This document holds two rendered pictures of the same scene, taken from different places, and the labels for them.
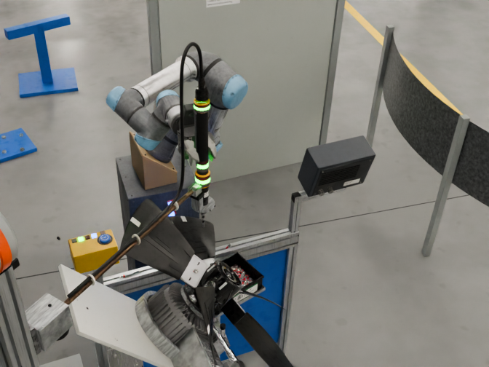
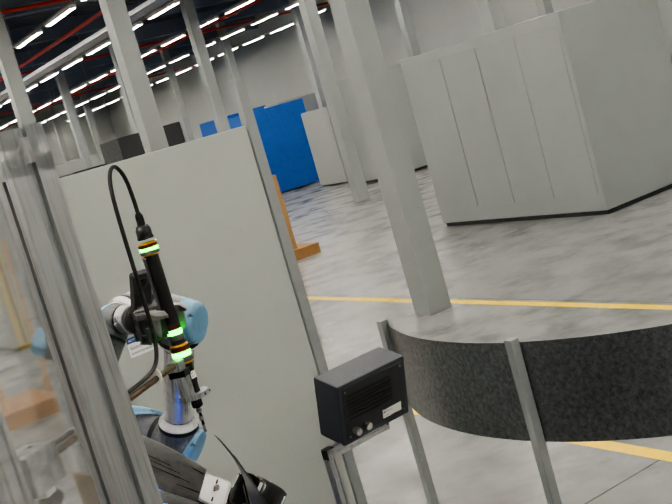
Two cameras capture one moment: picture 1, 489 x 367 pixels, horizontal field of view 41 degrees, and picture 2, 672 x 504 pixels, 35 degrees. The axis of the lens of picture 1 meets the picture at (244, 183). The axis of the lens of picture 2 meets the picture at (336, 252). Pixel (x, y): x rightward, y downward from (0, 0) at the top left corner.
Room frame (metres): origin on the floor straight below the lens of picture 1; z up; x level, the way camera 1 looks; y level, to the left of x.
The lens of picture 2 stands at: (-0.94, 0.21, 2.00)
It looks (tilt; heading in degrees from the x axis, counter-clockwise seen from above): 8 degrees down; 349
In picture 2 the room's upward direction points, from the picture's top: 16 degrees counter-clockwise
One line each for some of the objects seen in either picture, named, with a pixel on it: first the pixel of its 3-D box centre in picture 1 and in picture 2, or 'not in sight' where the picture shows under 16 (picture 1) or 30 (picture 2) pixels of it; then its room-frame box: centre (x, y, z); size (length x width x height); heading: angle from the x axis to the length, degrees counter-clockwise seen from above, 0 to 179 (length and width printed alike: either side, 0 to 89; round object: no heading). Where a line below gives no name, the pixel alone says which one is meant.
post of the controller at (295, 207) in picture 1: (295, 212); (337, 480); (2.03, -0.21, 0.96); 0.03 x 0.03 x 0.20; 24
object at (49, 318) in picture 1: (44, 323); not in sight; (0.94, 0.44, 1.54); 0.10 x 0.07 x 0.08; 149
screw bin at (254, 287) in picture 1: (228, 282); not in sight; (1.73, 0.05, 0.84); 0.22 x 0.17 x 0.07; 130
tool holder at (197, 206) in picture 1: (201, 194); (186, 378); (1.47, 0.13, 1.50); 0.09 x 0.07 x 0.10; 149
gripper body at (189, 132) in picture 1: (188, 136); (148, 321); (1.58, 0.17, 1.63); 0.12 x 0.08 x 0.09; 24
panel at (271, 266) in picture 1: (198, 322); not in sight; (1.85, 0.18, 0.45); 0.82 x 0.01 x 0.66; 114
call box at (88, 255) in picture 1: (94, 252); not in sight; (1.69, 0.54, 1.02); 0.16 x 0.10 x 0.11; 114
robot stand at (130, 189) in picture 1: (161, 254); not in sight; (2.22, 0.38, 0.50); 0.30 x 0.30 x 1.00; 20
